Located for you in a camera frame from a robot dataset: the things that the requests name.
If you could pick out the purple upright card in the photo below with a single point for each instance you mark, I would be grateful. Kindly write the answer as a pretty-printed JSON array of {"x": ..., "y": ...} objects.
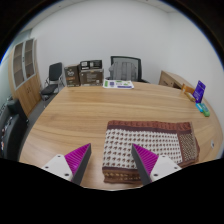
[{"x": 199, "y": 91}]

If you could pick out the small green box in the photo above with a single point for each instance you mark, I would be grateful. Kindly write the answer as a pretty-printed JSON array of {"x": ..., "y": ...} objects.
[{"x": 205, "y": 110}]

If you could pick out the small beige flat box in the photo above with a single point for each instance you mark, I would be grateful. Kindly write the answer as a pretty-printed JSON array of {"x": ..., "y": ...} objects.
[{"x": 190, "y": 96}]

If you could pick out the white printed leaflet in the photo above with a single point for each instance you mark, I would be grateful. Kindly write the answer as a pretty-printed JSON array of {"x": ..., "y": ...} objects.
[{"x": 118, "y": 84}]

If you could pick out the grey mesh office chair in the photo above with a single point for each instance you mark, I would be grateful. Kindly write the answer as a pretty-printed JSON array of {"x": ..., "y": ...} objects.
[{"x": 125, "y": 68}]

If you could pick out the orange wooden box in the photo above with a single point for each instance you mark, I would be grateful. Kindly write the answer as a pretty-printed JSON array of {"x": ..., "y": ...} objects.
[{"x": 187, "y": 88}]

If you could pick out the black leather armchair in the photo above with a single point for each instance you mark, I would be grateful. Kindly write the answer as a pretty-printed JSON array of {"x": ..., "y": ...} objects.
[{"x": 11, "y": 130}]

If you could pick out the black visitor chair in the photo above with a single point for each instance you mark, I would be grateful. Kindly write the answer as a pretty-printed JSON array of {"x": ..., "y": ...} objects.
[{"x": 54, "y": 75}]

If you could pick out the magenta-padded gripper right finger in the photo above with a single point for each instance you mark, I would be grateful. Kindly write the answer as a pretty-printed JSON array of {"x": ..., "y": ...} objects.
[{"x": 159, "y": 166}]

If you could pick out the wooden glass-door shelf cabinet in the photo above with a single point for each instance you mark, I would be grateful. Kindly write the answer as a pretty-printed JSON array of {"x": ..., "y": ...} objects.
[{"x": 25, "y": 73}]

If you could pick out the brown white patterned towel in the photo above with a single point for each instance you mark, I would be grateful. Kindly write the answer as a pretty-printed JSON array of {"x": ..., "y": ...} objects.
[{"x": 150, "y": 136}]

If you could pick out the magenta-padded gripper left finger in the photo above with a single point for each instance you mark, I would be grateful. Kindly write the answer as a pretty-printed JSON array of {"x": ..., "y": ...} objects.
[{"x": 63, "y": 166}]

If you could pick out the small blue box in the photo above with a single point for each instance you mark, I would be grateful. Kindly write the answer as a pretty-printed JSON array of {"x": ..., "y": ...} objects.
[{"x": 199, "y": 107}]

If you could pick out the low wooden side cabinet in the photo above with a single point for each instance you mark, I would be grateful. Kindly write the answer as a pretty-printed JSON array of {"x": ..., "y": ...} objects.
[{"x": 171, "y": 79}]

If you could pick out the black flat cardboard box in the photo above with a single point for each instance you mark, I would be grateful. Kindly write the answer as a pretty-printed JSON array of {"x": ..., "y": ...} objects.
[{"x": 90, "y": 65}]

